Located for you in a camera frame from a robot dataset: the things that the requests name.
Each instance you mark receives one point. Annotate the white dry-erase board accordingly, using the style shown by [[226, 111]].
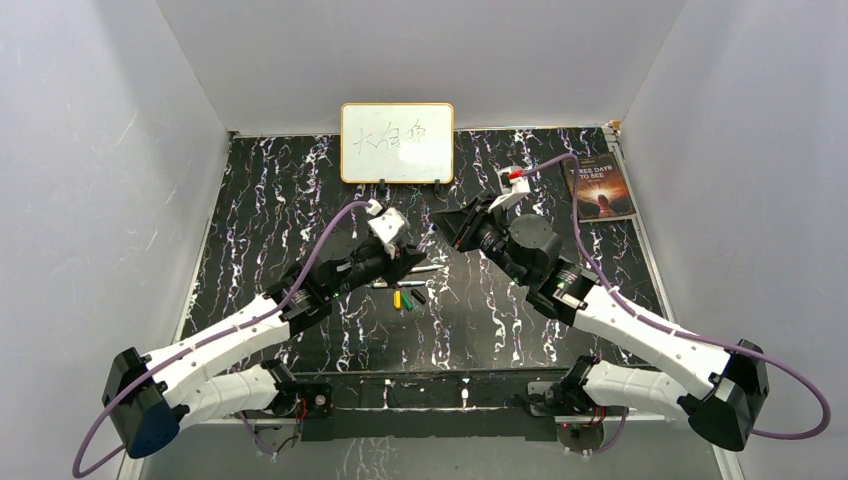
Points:
[[397, 143]]

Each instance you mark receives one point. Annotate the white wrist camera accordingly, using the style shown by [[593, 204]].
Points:
[[388, 227], [514, 187]]

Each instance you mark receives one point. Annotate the green pen cap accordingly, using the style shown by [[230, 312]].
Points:
[[406, 301]]

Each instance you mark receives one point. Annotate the white pen green tip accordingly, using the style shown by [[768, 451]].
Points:
[[426, 268]]

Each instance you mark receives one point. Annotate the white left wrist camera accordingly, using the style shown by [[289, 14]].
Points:
[[388, 227]]

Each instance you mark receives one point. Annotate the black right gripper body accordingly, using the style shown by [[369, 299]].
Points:
[[481, 229]]

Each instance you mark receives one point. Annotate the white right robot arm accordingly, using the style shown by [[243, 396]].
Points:
[[717, 391]]

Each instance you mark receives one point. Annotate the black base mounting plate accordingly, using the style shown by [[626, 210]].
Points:
[[442, 404]]

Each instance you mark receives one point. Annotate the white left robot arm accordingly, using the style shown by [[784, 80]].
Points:
[[150, 398]]

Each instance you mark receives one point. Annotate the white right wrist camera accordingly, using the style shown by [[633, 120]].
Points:
[[514, 187]]

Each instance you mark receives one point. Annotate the dark Three Days book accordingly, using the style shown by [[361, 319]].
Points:
[[602, 193]]

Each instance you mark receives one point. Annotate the black pen cap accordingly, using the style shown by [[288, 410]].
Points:
[[419, 296]]

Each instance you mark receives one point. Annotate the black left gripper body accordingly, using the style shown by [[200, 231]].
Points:
[[369, 264]]

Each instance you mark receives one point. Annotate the white pen blue cap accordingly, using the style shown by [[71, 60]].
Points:
[[424, 239]]

